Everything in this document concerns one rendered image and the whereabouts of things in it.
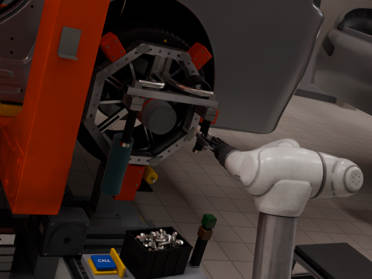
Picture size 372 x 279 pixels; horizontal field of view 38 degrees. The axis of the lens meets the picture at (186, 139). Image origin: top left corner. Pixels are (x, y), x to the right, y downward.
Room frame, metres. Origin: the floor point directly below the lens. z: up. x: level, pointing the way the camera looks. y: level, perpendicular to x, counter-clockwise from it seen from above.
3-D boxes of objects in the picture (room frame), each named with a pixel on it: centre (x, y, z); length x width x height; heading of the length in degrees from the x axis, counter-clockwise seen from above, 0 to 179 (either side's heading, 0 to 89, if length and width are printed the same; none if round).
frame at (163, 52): (2.27, 0.21, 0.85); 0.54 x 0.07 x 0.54; 123
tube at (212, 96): (2.22, 0.06, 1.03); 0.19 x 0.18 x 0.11; 33
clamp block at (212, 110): (2.19, -0.04, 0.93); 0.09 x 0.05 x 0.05; 33
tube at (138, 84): (2.11, 0.23, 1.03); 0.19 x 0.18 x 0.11; 33
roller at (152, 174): (2.42, 0.16, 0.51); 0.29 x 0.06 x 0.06; 33
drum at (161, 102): (2.21, 0.17, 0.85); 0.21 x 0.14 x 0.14; 33
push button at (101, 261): (1.58, 0.14, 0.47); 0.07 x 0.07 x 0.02; 33
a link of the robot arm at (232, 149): (1.97, -0.19, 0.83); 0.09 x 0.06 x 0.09; 123
